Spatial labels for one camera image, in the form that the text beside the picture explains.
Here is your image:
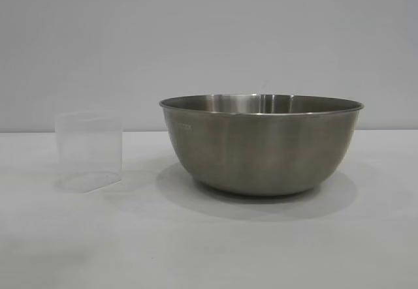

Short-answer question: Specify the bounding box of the clear plastic measuring cup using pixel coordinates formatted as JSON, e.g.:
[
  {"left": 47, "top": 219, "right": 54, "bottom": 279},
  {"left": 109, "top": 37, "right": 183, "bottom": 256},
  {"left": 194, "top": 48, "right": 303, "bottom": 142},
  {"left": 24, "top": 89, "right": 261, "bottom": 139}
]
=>
[{"left": 54, "top": 110, "right": 125, "bottom": 194}]

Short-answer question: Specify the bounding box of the stainless steel mixing bowl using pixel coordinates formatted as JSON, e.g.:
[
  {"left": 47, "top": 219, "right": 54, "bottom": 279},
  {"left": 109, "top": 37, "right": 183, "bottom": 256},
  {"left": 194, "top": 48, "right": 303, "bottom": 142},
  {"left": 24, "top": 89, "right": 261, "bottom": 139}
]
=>
[{"left": 158, "top": 94, "right": 366, "bottom": 199}]

